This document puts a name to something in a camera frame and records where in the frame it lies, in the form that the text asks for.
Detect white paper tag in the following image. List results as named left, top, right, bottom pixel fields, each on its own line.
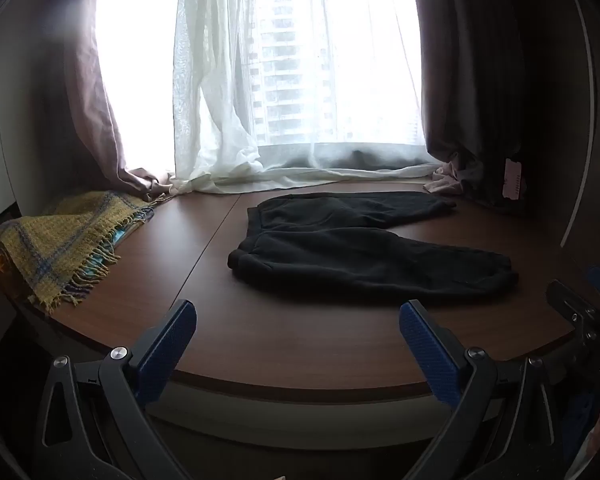
left=502, top=157, right=524, bottom=199

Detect teal cloth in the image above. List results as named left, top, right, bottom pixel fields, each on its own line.
left=80, top=217, right=146, bottom=273

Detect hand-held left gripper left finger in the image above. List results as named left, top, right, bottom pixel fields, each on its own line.
left=30, top=300, right=197, bottom=480

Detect mauve blackout curtain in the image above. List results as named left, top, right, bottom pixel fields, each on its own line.
left=62, top=0, right=176, bottom=203
left=410, top=0, right=531, bottom=208

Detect black pants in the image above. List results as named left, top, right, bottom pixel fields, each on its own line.
left=227, top=191, right=520, bottom=306

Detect white sheer curtain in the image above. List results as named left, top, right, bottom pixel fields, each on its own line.
left=172, top=0, right=443, bottom=196

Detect apartment building outside window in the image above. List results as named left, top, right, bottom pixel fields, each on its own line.
left=250, top=0, right=338, bottom=146

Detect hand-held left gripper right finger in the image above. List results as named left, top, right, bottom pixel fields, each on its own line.
left=399, top=300, right=566, bottom=480

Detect yellow plaid fringed blanket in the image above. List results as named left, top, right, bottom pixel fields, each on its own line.
left=0, top=190, right=173, bottom=316

